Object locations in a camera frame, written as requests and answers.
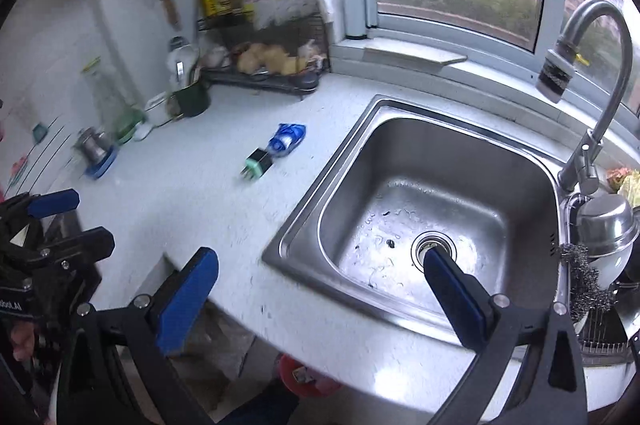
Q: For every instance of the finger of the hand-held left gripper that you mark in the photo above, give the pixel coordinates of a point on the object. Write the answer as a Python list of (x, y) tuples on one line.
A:
[(85, 245), (52, 204)]

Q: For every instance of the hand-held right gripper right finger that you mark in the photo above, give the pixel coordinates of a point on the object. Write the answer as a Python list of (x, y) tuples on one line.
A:
[(452, 295)]

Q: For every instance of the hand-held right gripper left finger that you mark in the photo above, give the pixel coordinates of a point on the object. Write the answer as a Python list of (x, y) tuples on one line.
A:
[(187, 300)]

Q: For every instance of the red plastic basin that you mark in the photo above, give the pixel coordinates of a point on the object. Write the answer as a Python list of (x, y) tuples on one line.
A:
[(290, 370)]

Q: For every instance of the person's left hand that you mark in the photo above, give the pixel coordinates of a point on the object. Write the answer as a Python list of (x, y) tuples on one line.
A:
[(22, 340)]

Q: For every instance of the blue round plate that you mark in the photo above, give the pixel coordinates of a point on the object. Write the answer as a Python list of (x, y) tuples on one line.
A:
[(105, 167)]

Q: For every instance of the small steel pot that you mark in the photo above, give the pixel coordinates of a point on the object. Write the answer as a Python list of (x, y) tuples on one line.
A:
[(92, 145)]

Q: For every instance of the green scouring sponge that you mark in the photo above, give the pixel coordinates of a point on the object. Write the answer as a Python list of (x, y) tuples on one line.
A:
[(130, 122)]

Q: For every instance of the tall glass jar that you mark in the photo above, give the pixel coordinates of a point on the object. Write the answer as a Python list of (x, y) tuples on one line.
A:
[(107, 95)]

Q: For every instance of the steel wool scrubber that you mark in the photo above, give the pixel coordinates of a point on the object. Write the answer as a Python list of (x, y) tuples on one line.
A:
[(582, 285)]

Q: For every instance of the person's dark trousers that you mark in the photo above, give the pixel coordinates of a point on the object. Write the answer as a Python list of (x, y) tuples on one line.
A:
[(265, 405)]

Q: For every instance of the stainless steel sink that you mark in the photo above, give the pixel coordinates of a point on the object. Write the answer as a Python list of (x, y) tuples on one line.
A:
[(400, 165)]

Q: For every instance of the white mug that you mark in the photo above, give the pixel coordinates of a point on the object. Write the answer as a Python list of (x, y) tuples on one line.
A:
[(157, 110)]

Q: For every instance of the black and green power adapter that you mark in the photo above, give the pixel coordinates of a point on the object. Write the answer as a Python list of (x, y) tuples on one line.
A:
[(257, 162)]

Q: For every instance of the metal dish rack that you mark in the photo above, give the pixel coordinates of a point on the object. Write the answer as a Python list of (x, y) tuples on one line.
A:
[(605, 330)]

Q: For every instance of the white bowl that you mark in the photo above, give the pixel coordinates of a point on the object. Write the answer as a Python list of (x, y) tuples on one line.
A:
[(612, 267)]

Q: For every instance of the steel bowl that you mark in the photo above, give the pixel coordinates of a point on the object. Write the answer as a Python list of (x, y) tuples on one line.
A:
[(607, 220)]

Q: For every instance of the dark green mug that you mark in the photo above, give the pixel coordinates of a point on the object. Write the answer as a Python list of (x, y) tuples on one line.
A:
[(192, 100)]

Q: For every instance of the blue and white wrapper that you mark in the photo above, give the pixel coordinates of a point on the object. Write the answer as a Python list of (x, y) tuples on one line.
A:
[(286, 139)]

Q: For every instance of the yellow cloth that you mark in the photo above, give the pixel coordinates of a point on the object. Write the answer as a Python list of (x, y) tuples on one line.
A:
[(625, 182)]

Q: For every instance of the garlic bulb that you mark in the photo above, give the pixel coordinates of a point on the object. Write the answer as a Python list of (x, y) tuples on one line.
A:
[(216, 55)]

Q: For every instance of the yellow potato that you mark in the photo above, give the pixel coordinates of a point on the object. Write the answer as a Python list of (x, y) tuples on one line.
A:
[(247, 59), (280, 57)]

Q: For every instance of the steel faucet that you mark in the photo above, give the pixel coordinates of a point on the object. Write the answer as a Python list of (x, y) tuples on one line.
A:
[(612, 105)]

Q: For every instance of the clear plastic bag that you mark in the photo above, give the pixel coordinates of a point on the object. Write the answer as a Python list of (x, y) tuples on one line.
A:
[(295, 5)]

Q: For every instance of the pink wall hook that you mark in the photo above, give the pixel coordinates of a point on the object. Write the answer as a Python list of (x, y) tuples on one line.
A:
[(20, 167)]

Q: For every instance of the teal wall hook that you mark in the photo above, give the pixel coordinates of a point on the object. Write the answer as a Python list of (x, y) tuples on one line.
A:
[(40, 132)]

